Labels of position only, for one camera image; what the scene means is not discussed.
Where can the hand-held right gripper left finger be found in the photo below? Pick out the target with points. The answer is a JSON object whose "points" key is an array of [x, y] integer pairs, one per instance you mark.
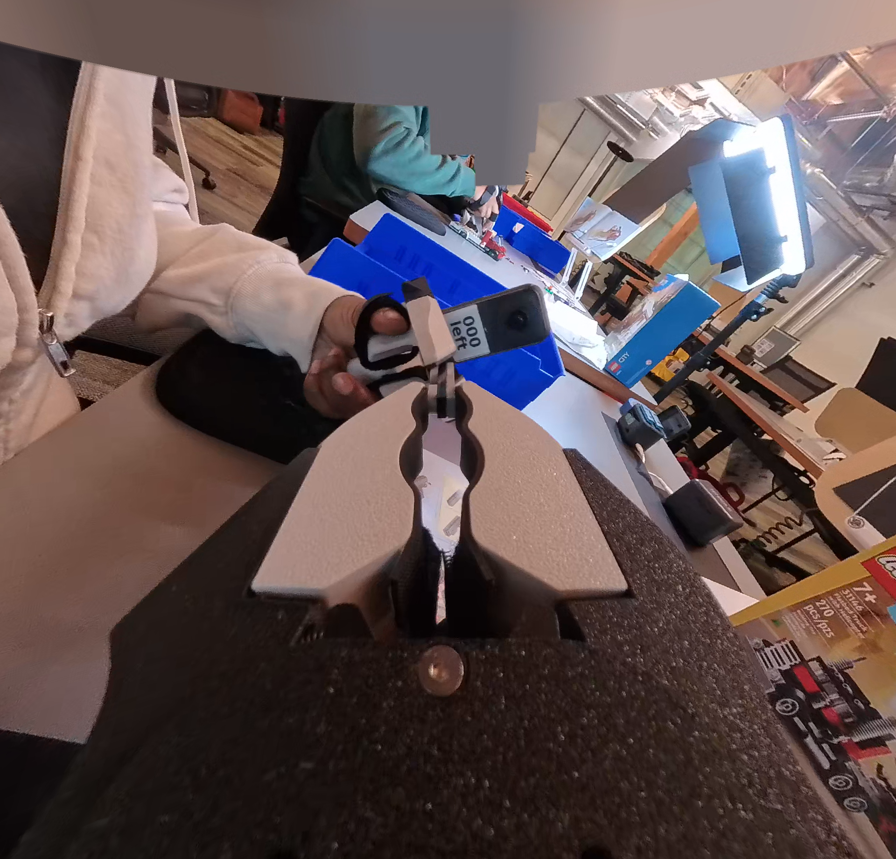
{"points": [[336, 502]]}

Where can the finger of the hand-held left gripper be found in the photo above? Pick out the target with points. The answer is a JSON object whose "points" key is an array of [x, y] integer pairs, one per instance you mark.
{"points": [[435, 390], [455, 397]]}

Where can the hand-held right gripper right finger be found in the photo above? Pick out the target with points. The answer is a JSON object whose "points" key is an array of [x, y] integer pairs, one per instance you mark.
{"points": [[539, 516]]}

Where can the small lego model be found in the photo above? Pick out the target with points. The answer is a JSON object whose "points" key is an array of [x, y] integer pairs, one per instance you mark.
{"points": [[490, 243]]}

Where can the blue lego box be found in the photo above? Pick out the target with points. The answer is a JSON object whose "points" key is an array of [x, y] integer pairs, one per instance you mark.
{"points": [[665, 334]]}

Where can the yellow lego box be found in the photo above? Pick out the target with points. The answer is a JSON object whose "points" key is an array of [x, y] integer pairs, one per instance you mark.
{"points": [[826, 663]]}

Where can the person's left hand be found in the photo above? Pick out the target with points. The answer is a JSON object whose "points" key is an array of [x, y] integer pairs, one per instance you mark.
{"points": [[329, 327]]}

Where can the small blue storage bin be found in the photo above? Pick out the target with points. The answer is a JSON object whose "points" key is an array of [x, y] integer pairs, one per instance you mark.
{"points": [[539, 250]]}

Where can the open instruction booklet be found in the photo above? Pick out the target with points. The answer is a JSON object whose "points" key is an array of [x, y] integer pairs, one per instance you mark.
{"points": [[437, 502]]}

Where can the wooden board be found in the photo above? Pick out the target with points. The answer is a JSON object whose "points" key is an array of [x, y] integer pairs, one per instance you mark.
{"points": [[602, 375]]}

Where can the large blue storage bin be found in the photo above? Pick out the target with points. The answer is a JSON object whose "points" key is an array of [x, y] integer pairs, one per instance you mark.
{"points": [[420, 264]]}

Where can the red storage bin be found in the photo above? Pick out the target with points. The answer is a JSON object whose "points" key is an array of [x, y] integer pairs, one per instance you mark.
{"points": [[528, 213]]}

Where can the black battery charger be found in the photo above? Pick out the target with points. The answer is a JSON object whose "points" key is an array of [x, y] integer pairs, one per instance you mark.
{"points": [[640, 428]]}

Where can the white booklet stand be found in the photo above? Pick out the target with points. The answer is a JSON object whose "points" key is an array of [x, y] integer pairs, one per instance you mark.
{"points": [[602, 225]]}

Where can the dark grey case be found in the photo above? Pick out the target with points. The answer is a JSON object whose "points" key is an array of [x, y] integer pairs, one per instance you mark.
{"points": [[700, 512]]}

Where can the black light stand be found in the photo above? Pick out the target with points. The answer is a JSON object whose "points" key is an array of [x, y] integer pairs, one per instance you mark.
{"points": [[728, 334]]}

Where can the computer monitor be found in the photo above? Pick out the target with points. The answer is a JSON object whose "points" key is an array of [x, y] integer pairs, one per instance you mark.
{"points": [[777, 346]]}

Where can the studio light panel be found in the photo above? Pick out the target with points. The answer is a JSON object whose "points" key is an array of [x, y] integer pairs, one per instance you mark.
{"points": [[749, 215]]}

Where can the person's cream hoodie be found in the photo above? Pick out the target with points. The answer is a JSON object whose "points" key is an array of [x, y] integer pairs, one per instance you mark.
{"points": [[105, 173]]}

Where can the black panel wooden frame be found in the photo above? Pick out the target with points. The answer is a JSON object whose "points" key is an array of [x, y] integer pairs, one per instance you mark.
{"points": [[875, 495]]}

